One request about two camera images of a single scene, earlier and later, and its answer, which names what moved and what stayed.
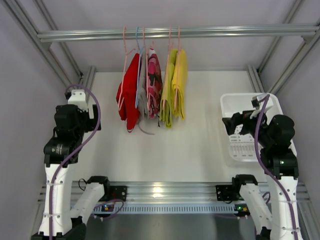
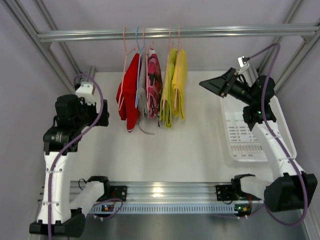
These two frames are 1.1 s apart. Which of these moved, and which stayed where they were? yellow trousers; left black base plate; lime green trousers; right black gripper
Moved: right black gripper
Stayed: yellow trousers; left black base plate; lime green trousers
